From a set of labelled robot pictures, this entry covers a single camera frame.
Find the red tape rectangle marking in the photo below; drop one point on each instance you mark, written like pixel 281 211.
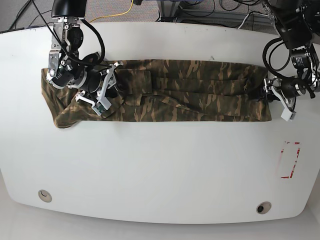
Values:
pixel 288 159

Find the aluminium frame stand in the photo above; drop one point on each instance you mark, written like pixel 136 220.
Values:
pixel 169 10

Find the table cable grommet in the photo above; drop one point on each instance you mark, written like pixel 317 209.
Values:
pixel 45 196
pixel 263 208

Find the right table cable grommet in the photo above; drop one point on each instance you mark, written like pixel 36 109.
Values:
pixel 263 208

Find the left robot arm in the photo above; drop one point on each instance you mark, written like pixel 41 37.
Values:
pixel 296 22

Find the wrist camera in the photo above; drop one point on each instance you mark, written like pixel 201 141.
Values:
pixel 288 115
pixel 101 106

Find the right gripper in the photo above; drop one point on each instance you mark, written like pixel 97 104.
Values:
pixel 95 86

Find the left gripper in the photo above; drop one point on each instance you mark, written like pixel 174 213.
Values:
pixel 272 87

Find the camouflage t-shirt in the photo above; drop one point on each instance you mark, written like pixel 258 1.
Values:
pixel 162 90

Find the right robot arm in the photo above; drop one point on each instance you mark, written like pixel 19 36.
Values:
pixel 64 65

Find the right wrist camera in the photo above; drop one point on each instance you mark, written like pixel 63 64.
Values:
pixel 101 106

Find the left table cable grommet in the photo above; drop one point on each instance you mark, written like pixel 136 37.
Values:
pixel 45 196

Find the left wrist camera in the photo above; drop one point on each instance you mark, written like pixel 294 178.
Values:
pixel 288 115

